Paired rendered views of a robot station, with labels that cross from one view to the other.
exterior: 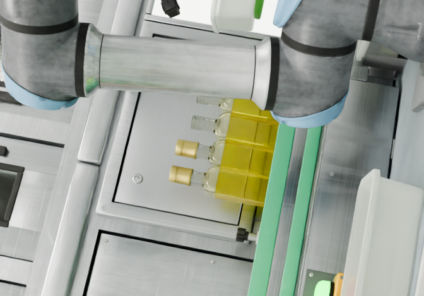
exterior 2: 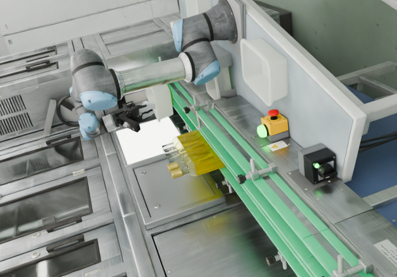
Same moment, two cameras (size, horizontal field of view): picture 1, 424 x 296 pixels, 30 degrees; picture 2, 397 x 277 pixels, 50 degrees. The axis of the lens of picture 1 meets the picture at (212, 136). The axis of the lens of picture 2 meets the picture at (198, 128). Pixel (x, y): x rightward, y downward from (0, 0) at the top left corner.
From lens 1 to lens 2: 1.26 m
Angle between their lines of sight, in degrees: 47
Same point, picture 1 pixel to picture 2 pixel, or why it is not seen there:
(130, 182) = (155, 208)
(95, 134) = (126, 205)
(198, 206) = (192, 199)
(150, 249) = (181, 228)
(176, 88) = (155, 75)
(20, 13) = (83, 59)
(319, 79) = (204, 50)
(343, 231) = (254, 124)
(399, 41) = (221, 22)
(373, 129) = (240, 104)
